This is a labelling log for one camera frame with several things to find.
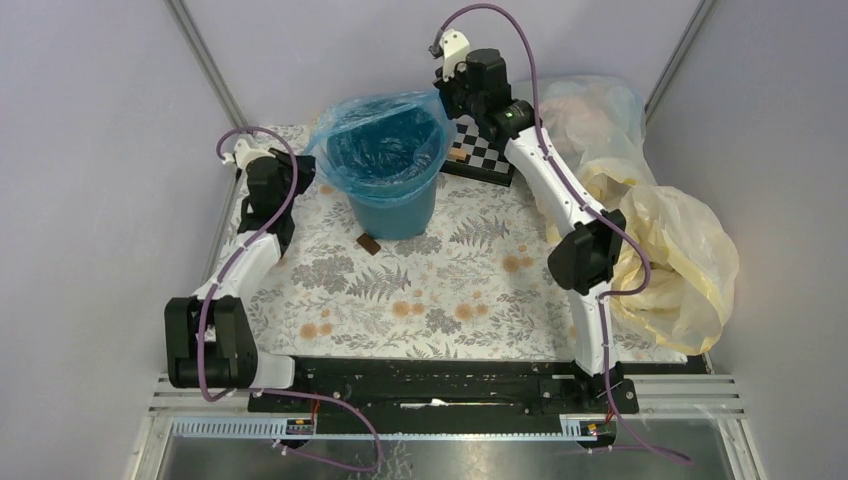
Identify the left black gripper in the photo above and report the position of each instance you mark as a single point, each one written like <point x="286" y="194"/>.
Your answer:
<point x="305" y="167"/>

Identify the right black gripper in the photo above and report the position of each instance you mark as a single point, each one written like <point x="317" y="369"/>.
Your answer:
<point x="445" y="89"/>

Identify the blue plastic trash bag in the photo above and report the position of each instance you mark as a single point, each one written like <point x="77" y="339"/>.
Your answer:
<point x="385" y="146"/>

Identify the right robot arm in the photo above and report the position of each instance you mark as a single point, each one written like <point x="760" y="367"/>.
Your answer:
<point x="583" y="261"/>

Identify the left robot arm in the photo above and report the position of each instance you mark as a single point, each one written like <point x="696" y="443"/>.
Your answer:
<point x="209" y="341"/>

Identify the clear stuffed trash bag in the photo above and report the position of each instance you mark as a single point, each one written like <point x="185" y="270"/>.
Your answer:
<point x="597" y="125"/>

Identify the teal plastic trash bin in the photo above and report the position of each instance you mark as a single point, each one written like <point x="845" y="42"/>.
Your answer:
<point x="394" y="206"/>

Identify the yellow plastic trash bag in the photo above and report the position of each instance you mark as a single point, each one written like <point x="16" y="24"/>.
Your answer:
<point x="694" y="263"/>

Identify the small tan wooden block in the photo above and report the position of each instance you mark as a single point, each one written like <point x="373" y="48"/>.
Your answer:
<point x="458" y="155"/>

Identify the black white checkerboard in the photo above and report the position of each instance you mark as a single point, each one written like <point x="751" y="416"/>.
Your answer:
<point x="485" y="164"/>

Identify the brown wooden block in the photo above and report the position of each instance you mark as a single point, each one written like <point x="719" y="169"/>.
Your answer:
<point x="369" y="244"/>

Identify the floral table mat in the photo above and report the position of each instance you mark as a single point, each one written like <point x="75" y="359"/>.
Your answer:
<point x="474" y="285"/>

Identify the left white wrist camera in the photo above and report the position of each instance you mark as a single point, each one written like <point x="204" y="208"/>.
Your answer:
<point x="244" y="153"/>

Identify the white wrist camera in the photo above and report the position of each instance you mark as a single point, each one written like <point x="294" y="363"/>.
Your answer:
<point x="452" y="47"/>
<point x="244" y="153"/>

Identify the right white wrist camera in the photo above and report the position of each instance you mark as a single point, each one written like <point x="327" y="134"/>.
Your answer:
<point x="452" y="47"/>

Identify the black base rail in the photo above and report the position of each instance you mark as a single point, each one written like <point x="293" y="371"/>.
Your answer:
<point x="439" y="396"/>

